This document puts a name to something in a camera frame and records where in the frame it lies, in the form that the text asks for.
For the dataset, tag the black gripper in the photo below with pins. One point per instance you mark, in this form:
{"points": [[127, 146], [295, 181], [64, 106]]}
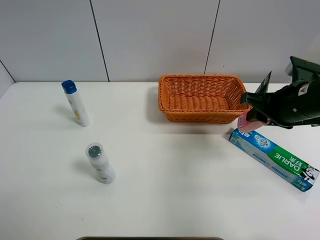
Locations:
{"points": [[296, 104]]}

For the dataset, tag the pink bottle white cap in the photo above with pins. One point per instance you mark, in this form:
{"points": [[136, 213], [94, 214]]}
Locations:
{"points": [[246, 126]]}

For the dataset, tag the Darlie toothpaste box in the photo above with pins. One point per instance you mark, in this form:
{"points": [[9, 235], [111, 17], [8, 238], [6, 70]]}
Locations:
{"points": [[280, 161]]}

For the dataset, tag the orange wicker basket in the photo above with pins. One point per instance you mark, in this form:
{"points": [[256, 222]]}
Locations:
{"points": [[201, 98]]}

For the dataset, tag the dark green tube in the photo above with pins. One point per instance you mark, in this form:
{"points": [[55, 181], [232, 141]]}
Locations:
{"points": [[263, 87]]}

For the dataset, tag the white bottle brush cap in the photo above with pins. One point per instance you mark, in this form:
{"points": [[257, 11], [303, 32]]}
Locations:
{"points": [[100, 162]]}

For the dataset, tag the white bottle blue cap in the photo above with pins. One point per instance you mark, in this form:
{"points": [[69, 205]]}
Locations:
{"points": [[72, 94]]}

